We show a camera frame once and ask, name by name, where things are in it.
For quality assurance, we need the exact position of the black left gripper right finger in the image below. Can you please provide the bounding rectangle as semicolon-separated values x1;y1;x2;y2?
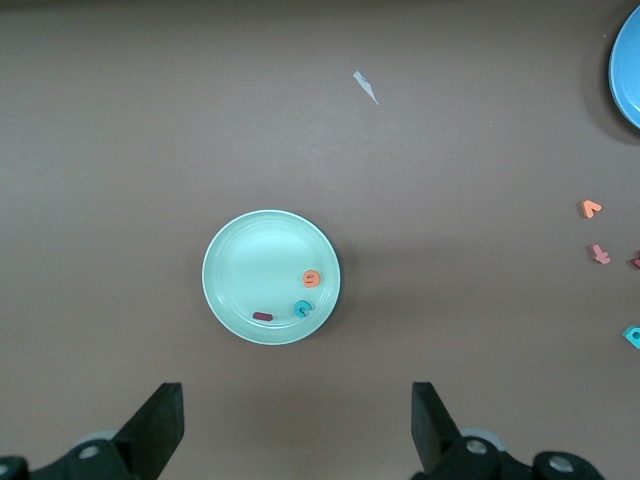
409;381;609;480

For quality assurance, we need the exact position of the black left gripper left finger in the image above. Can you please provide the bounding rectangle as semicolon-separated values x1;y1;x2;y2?
0;382;186;480

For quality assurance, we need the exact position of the green plate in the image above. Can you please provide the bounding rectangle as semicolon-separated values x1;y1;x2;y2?
201;209;343;347

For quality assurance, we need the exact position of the white paper scrap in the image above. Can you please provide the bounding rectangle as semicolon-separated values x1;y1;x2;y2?
352;70;381;107

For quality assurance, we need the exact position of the blue plate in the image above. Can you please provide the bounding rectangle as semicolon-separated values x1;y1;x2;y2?
607;5;640;129

